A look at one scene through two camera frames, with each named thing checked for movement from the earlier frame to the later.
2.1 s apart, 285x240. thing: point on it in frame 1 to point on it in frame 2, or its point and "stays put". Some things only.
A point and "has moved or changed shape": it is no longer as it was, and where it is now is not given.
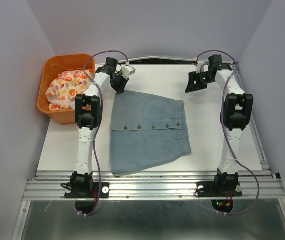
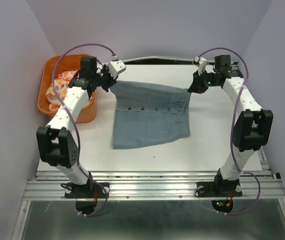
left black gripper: [120, 89] to [111, 80]
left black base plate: [105, 192] stays put
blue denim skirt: [146, 130] has moved or changed shape
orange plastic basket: [53, 66] stays put
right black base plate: [208, 189] stays put
